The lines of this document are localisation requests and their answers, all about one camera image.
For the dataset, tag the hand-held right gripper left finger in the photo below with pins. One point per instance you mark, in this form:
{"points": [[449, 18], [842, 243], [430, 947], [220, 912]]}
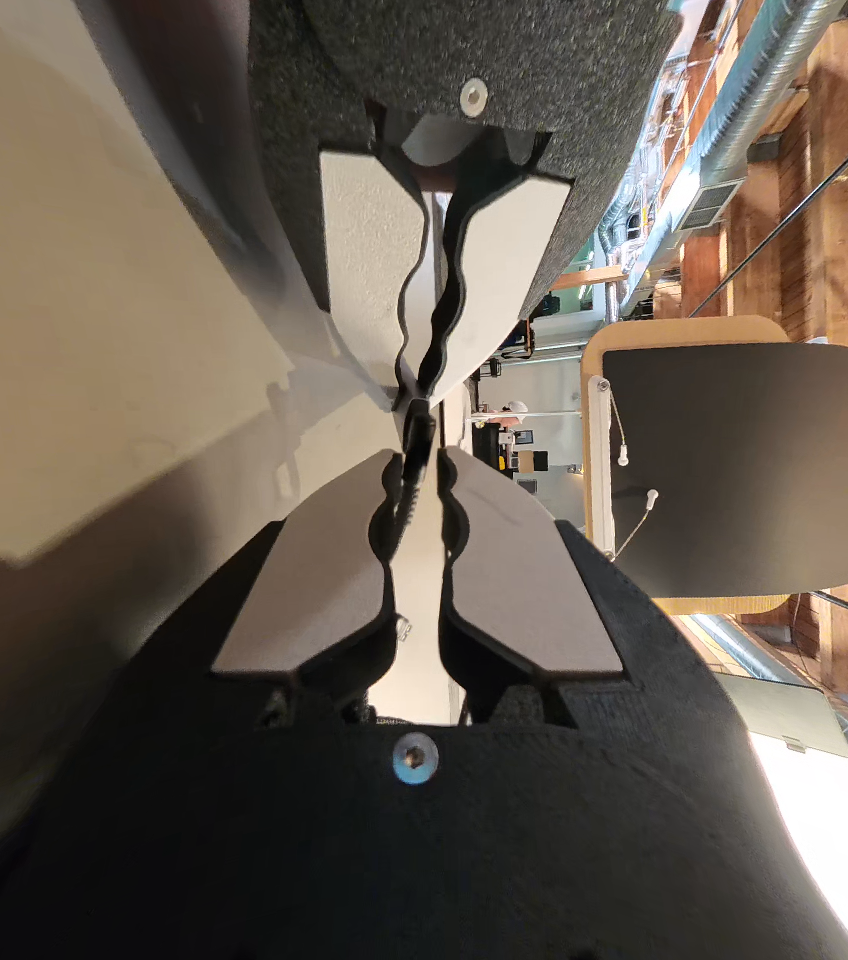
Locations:
{"points": [[311, 585]]}

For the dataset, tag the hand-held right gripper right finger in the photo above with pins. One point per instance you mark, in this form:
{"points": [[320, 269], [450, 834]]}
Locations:
{"points": [[521, 592]]}

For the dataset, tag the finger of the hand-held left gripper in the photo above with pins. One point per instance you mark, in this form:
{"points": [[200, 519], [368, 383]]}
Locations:
{"points": [[502, 255], [364, 240]]}

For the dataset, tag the white vent grille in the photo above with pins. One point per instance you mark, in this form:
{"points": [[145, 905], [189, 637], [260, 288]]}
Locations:
{"points": [[709, 206]]}

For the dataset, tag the studio light panel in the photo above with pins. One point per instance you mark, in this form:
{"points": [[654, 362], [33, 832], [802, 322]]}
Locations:
{"points": [[844, 825]]}

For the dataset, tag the silver ventilation duct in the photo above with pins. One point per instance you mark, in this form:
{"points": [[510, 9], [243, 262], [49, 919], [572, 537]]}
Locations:
{"points": [[761, 90]]}

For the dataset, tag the black board with wooden frame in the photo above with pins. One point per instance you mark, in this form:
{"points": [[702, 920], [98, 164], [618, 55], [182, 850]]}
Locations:
{"points": [[754, 465]]}

